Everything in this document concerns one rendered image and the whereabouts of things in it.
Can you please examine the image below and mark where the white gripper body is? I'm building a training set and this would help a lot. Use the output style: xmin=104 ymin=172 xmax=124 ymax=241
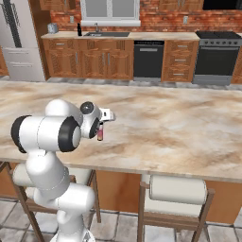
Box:
xmin=98 ymin=108 xmax=117 ymax=123

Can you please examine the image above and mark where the small pink bottle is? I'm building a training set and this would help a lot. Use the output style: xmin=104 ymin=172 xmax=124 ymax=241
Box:
xmin=96 ymin=122 xmax=105 ymax=142

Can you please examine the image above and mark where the dark sink basin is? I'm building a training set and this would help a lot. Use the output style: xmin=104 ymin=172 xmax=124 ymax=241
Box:
xmin=83 ymin=31 xmax=130 ymax=38

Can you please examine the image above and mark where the wooden cupboard run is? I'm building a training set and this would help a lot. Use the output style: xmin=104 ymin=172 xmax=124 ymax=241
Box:
xmin=42 ymin=38 xmax=135 ymax=80

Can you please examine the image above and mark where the wooden stool with white cushion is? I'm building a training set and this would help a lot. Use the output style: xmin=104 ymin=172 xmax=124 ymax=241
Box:
xmin=0 ymin=161 xmax=102 ymax=242
xmin=136 ymin=174 xmax=216 ymax=242

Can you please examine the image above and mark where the black dishwasher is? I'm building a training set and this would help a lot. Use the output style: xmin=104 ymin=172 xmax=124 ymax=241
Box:
xmin=132 ymin=40 xmax=165 ymax=80

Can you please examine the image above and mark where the wooden drawer stack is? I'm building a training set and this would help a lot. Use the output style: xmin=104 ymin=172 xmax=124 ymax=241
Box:
xmin=161 ymin=40 xmax=200 ymax=83

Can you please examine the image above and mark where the white framed window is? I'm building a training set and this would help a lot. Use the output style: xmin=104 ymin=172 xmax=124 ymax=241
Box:
xmin=79 ymin=0 xmax=142 ymax=27

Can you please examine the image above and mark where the grey toaster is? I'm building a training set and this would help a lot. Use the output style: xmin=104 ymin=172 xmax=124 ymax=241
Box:
xmin=47 ymin=22 xmax=59 ymax=34

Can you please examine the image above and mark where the silver fridge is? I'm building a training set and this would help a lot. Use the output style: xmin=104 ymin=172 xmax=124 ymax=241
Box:
xmin=0 ymin=0 xmax=47 ymax=83

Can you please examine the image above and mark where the narrow wooden cupboard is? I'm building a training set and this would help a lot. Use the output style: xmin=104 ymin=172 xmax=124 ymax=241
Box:
xmin=232 ymin=54 xmax=242 ymax=85
xmin=0 ymin=46 xmax=10 ymax=77

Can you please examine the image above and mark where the silver black oven with hob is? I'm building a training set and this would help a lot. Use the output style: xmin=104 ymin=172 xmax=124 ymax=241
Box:
xmin=192 ymin=30 xmax=242 ymax=86

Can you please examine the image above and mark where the black microwave oven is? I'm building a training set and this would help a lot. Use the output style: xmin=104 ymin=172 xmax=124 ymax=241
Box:
xmin=202 ymin=0 xmax=242 ymax=11

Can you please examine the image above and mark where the wooden wall cupboard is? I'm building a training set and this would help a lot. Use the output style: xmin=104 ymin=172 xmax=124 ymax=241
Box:
xmin=158 ymin=0 xmax=205 ymax=12
xmin=39 ymin=0 xmax=77 ymax=12

